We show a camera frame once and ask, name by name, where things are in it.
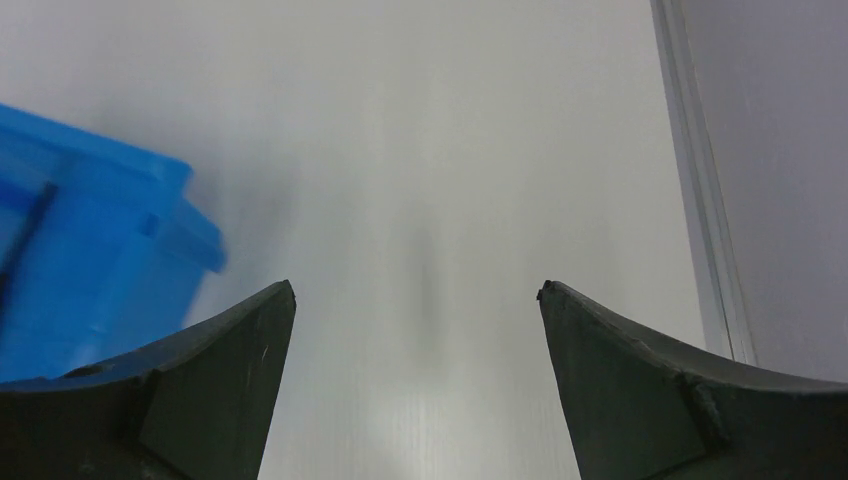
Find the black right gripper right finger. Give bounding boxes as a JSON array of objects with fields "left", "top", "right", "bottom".
[{"left": 537, "top": 281, "right": 847, "bottom": 479}]

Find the blue plastic bin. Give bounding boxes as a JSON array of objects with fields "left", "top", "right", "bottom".
[{"left": 1, "top": 106, "right": 226, "bottom": 381}]

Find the aluminium side rail right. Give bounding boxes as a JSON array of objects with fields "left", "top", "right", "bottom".
[{"left": 650, "top": 1, "right": 758, "bottom": 366}]

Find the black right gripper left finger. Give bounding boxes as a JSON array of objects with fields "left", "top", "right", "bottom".
[{"left": 1, "top": 281, "right": 296, "bottom": 479}]

